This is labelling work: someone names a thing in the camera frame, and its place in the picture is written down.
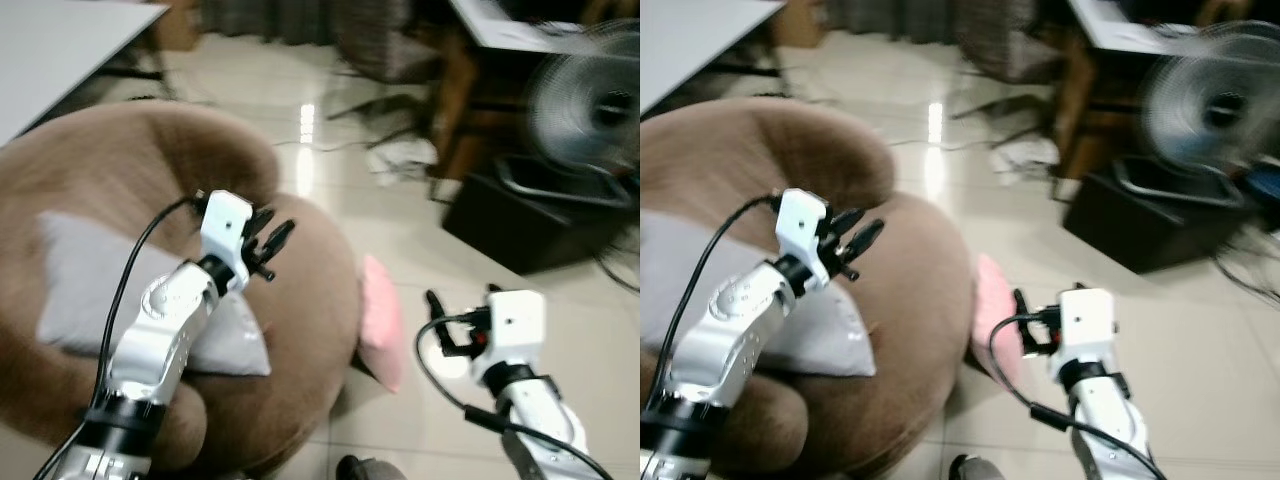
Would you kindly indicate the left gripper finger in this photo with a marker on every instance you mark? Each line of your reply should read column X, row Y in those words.
column 846, row 224
column 278, row 240
column 263, row 222
column 865, row 240

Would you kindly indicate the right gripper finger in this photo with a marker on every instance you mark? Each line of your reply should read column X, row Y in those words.
column 438, row 312
column 451, row 348
column 1021, row 310
column 1027, row 348

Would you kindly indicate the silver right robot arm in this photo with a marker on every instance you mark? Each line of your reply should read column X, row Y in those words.
column 545, row 425
column 1110, row 420

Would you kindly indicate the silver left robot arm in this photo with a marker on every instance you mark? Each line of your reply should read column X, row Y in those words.
column 735, row 320
column 160, row 330

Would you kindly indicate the pink pillow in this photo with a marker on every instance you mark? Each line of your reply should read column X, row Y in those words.
column 380, row 320
column 995, row 310

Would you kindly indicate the brown round plush sofa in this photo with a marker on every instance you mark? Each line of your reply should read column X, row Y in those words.
column 900, row 290
column 300, row 280

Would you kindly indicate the grey pillow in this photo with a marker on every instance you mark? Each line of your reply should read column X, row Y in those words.
column 665, row 290
column 85, row 285

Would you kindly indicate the round floor fan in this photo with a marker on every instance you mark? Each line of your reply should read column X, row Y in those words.
column 580, row 100
column 1205, row 100

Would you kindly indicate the black box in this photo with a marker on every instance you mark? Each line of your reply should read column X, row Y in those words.
column 520, row 225
column 1130, row 225

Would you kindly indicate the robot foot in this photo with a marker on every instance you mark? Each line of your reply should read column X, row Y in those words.
column 365, row 468
column 978, row 468

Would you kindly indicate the white crumpled cloth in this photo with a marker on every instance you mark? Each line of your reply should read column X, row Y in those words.
column 405, row 160
column 1025, row 158

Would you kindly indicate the grey curtain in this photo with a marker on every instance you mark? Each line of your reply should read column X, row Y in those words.
column 265, row 18
column 885, row 15

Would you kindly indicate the brown cardboard box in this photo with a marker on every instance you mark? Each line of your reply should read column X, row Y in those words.
column 178, row 22
column 800, row 20

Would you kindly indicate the grey fabric armchair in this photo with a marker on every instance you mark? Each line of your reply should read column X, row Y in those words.
column 385, row 40
column 1005, row 40

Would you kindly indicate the white table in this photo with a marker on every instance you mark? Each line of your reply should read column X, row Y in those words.
column 690, row 40
column 60, row 50

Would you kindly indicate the blue plastic object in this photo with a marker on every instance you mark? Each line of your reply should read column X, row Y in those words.
column 1265, row 195

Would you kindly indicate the white topped desk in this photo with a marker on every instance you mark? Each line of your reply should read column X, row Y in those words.
column 1120, row 25
column 500, row 25

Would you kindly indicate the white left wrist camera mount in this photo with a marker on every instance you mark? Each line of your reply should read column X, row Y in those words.
column 225, row 225
column 800, row 220

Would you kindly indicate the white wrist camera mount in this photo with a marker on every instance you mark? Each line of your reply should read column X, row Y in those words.
column 225, row 225
column 518, row 325
column 1088, row 322
column 800, row 220

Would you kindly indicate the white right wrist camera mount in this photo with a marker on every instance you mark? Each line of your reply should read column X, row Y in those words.
column 518, row 325
column 1088, row 322

